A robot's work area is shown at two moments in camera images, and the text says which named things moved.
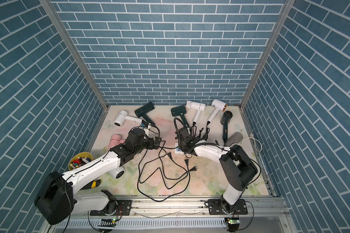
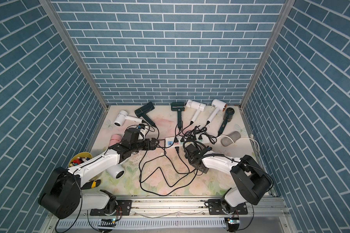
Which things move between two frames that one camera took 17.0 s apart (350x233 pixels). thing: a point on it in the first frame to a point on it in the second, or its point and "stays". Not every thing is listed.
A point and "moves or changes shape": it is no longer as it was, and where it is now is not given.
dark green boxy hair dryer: x=180 y=110 moves or changes shape
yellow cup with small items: x=79 y=159 stays
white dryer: x=219 y=106 stays
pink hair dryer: x=115 y=139 stays
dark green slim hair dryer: x=143 y=111 stays
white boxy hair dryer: x=199 y=106 stays
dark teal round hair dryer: x=226 y=118 moves or changes shape
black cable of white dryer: x=205 y=136 moves or changes shape
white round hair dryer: x=123 y=116 stays
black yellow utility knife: x=92 y=184 stays
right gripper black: x=180 y=144 to x=192 y=162
